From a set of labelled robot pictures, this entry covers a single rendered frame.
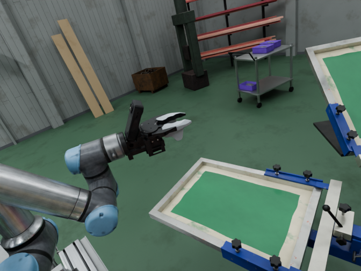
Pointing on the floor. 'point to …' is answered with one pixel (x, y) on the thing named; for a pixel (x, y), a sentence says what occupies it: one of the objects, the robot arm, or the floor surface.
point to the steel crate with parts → (150, 79)
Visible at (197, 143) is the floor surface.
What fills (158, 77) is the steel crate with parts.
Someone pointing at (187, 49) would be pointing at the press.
